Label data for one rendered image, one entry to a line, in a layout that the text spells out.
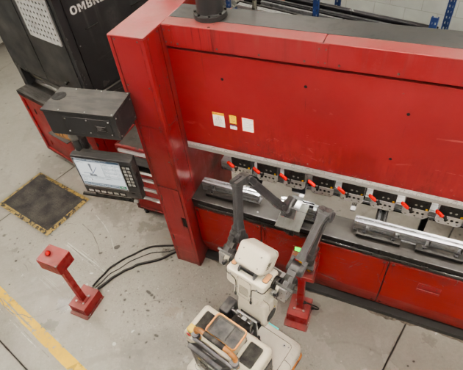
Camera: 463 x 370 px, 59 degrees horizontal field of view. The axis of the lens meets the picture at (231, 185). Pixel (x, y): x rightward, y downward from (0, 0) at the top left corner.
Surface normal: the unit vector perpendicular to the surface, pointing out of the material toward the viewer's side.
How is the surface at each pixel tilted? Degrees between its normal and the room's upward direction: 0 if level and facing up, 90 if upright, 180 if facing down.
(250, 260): 48
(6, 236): 0
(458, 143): 90
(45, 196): 0
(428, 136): 90
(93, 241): 0
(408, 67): 90
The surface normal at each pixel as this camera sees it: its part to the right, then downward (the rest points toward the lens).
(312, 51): -0.40, 0.69
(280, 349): -0.08, -0.69
